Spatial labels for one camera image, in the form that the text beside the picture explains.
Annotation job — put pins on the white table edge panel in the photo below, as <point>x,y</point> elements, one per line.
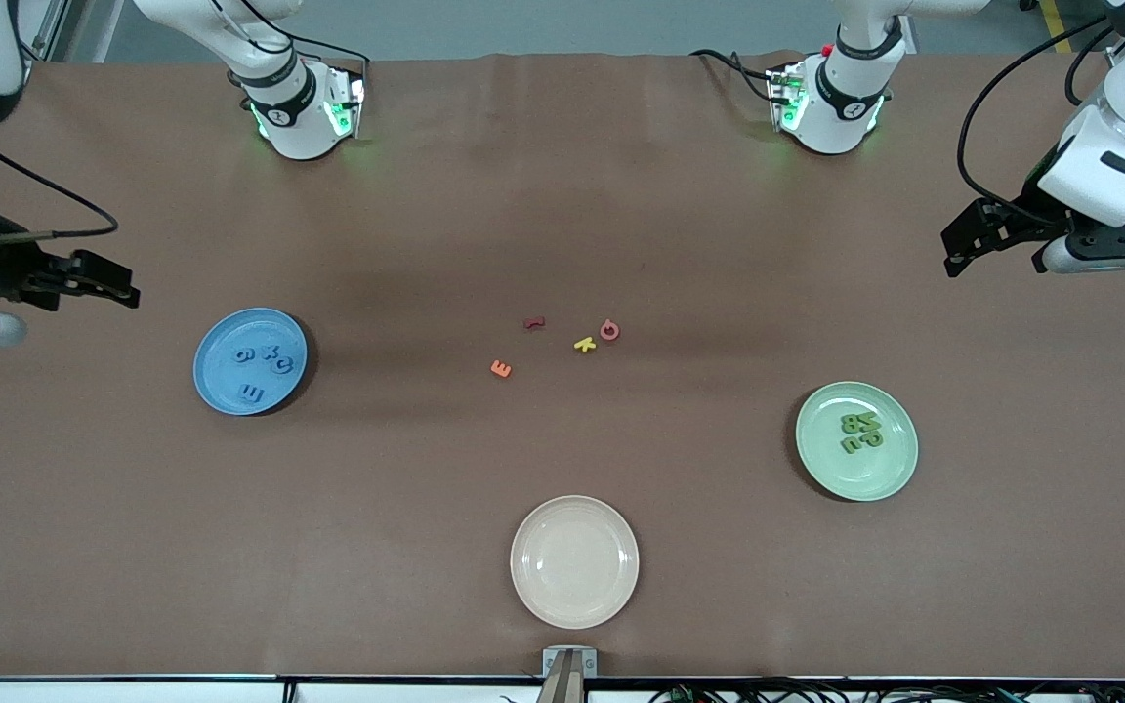
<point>133,693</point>

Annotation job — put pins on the yellow letter K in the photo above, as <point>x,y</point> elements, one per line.
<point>584,344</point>

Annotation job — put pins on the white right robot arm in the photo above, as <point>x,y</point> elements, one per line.
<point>299,117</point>

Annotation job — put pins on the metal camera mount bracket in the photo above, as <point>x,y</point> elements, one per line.
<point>569,674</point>

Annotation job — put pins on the dark red letter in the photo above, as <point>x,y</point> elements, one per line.
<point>534,322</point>

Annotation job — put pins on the pink letter Q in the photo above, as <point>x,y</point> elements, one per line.
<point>603,335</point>

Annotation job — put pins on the blue letter C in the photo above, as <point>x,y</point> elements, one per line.
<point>276,367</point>

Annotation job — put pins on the beige plate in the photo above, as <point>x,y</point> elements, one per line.
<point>574,561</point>

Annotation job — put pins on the green letter u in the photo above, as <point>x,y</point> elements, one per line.
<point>851,449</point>

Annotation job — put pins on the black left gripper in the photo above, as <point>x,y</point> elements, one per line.
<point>1029,221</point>

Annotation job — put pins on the blue plate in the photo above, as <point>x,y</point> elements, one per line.
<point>221,376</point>

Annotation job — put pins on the blue letter m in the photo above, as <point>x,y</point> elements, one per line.
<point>250,394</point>

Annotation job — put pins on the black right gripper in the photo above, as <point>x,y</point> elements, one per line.
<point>2,269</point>

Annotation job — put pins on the green letter B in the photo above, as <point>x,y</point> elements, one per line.
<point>853,424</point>

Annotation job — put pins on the brown table cover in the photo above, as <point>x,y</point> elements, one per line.
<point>133,537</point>

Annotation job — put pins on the green plate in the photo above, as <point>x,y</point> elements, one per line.
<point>865,478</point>

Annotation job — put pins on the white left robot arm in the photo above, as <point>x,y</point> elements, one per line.
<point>1124,137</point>

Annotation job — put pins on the orange letter E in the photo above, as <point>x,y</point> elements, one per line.
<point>501,369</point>

